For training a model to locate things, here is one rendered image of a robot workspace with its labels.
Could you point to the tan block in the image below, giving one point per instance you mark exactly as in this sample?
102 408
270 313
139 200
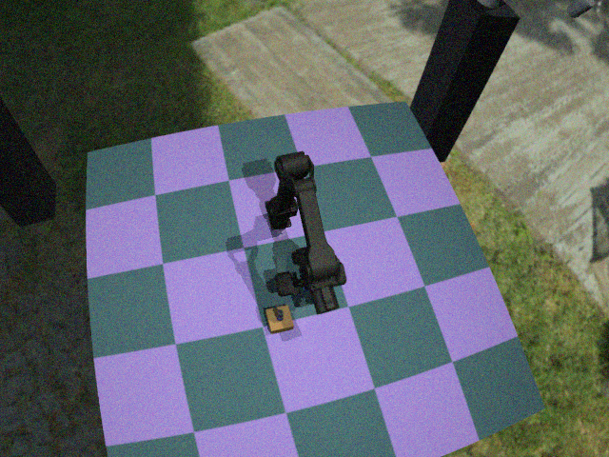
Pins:
275 325

